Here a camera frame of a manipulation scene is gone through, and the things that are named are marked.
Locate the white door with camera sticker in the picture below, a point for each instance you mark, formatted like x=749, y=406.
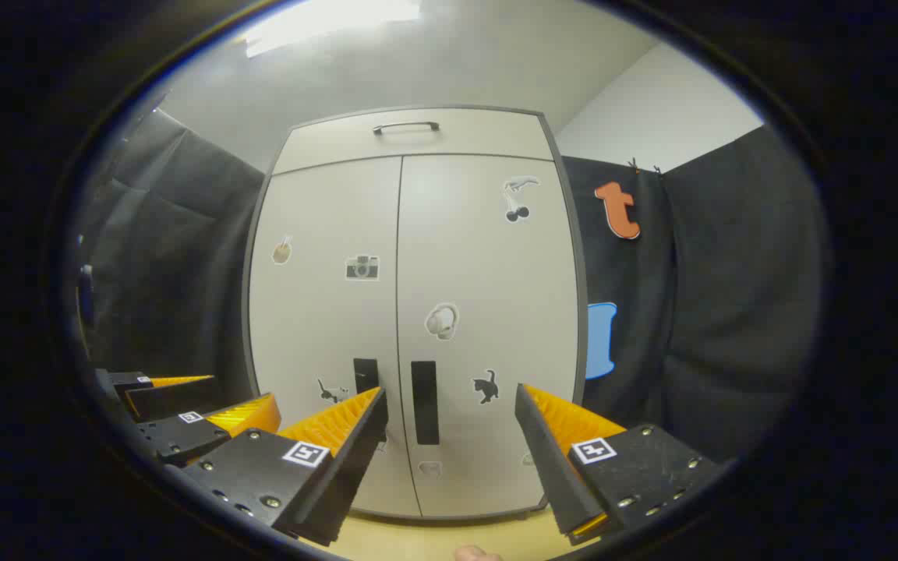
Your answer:
x=316, y=312

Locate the white cabinet drawer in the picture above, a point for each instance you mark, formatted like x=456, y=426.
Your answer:
x=464, y=134

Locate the white double-door shoe cabinet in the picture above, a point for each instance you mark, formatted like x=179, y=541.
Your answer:
x=581, y=335

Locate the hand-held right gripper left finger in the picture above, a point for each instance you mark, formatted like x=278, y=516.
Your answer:
x=355, y=460

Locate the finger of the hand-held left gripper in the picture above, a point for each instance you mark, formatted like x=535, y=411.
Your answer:
x=176, y=436
x=176, y=399

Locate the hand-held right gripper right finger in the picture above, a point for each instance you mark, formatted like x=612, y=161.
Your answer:
x=550, y=467

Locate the white door with headphones sticker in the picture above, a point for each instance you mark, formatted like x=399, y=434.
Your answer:
x=496, y=273

